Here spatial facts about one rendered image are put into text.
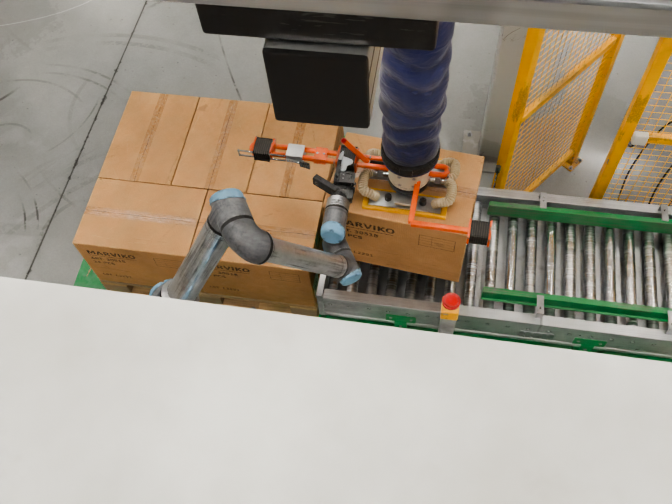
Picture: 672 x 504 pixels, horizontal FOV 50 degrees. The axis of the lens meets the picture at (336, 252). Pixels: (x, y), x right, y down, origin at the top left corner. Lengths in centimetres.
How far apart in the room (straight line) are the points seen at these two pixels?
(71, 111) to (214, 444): 479
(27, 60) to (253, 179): 233
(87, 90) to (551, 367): 492
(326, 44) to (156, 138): 334
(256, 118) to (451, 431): 368
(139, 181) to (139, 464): 355
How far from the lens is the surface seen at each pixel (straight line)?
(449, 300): 277
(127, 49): 533
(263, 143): 296
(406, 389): 33
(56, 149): 492
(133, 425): 34
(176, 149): 393
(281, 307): 391
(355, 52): 68
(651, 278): 357
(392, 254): 312
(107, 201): 385
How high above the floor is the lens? 353
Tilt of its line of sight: 60 degrees down
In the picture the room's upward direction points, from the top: 7 degrees counter-clockwise
